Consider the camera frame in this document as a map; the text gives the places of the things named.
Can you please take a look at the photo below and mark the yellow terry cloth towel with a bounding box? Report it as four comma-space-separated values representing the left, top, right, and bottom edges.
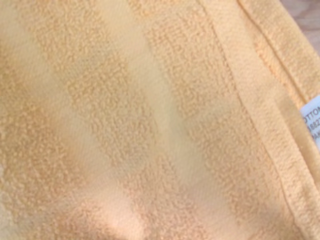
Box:
0, 0, 320, 240

